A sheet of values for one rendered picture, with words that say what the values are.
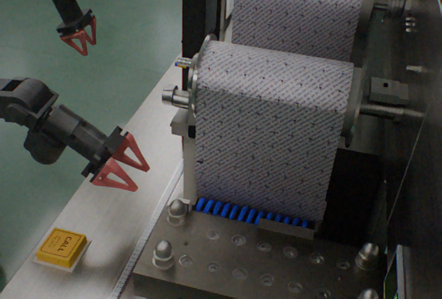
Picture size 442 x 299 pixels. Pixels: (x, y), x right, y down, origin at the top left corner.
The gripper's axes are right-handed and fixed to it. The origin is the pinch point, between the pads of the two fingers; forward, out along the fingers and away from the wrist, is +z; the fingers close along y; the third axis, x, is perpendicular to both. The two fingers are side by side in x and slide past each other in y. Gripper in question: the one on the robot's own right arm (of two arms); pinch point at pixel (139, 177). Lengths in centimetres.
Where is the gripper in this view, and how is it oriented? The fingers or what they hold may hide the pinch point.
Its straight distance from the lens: 95.5
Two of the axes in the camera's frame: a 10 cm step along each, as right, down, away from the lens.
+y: -2.5, 5.6, -7.9
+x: 5.6, -5.8, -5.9
